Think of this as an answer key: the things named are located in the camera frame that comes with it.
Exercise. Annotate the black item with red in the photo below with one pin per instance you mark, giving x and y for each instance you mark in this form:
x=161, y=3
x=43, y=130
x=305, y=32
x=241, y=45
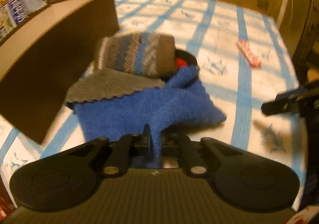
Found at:
x=189, y=58

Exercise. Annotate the black ribbed object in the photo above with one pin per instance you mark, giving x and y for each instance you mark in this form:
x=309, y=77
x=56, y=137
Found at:
x=307, y=29

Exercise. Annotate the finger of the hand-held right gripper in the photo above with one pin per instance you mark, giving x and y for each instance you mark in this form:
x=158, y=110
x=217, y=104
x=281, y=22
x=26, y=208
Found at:
x=291, y=93
x=279, y=108

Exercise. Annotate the red white patterned packet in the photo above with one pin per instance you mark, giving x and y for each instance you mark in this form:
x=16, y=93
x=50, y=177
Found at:
x=249, y=53

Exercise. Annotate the grey knit cloth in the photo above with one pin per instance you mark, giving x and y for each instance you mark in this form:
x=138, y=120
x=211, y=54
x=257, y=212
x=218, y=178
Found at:
x=137, y=54

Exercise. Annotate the blue towel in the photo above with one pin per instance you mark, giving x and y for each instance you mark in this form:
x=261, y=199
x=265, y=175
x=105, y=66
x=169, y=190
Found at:
x=149, y=104

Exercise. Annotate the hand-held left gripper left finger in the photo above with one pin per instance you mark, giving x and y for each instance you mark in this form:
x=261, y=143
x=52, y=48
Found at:
x=145, y=140

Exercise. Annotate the blue milk carton box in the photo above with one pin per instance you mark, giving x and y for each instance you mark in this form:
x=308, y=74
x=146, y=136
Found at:
x=12, y=17

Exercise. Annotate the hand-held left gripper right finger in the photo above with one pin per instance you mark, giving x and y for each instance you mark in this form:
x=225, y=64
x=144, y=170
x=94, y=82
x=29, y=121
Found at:
x=172, y=143

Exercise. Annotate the blue checked bed sheet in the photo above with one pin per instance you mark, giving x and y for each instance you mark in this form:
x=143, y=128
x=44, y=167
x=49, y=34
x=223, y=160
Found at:
x=224, y=27

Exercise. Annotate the red checked cloth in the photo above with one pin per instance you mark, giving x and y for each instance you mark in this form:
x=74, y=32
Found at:
x=6, y=206

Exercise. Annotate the brown box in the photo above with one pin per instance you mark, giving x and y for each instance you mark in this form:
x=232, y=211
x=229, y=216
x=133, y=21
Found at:
x=49, y=64

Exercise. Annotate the white red printed object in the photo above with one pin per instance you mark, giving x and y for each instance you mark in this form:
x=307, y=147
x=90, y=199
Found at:
x=302, y=216

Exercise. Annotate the grey scalloped cloth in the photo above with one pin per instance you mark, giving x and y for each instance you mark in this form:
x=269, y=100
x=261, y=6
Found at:
x=112, y=84

